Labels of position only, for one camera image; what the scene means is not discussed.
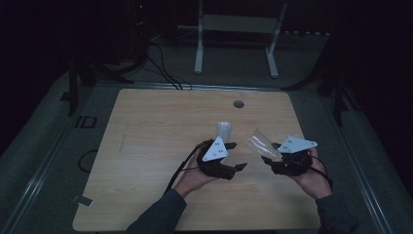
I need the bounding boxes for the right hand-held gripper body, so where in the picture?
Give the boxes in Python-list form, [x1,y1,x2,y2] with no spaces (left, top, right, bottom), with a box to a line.
[272,135,319,176]

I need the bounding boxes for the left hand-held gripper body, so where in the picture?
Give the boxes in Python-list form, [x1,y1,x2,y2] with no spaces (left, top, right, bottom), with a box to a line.
[196,136,237,180]

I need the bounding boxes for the stack of translucent plastic cups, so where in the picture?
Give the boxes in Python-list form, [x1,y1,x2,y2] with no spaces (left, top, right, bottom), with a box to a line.
[215,121,232,144]

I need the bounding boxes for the single clear plastic cup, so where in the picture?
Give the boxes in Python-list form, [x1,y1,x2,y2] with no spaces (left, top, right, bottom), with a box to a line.
[244,129,282,162]

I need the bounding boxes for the person's left hand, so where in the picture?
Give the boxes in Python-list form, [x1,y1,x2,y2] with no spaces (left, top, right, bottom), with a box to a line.
[174,152,213,199]

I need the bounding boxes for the person's right hand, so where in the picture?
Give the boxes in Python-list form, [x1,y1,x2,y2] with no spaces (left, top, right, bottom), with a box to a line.
[291,148,332,200]

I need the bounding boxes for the black tripod stand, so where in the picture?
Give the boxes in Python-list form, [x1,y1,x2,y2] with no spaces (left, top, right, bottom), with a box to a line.
[66,48,134,117]
[282,32,359,128]

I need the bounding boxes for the white metal stand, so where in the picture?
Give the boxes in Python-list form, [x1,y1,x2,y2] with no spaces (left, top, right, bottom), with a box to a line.
[194,0,289,79]

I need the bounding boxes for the grey tape strip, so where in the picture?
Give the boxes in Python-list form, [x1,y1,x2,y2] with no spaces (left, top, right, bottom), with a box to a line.
[71,194,94,208]

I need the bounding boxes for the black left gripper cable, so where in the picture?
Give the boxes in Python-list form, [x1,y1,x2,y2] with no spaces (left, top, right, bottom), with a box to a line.
[165,139,213,195]

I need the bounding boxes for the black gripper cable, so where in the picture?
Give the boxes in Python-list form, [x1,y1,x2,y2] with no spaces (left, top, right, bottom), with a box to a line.
[306,155,333,191]
[165,139,213,195]

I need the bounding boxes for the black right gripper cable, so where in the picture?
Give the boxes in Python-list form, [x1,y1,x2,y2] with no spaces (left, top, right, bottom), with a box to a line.
[306,155,333,191]

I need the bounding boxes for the black floor cables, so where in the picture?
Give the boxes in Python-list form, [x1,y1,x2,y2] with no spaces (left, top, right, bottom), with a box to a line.
[145,42,193,91]

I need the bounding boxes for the black cable loop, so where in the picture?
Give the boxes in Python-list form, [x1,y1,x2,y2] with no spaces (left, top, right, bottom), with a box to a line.
[77,148,99,174]

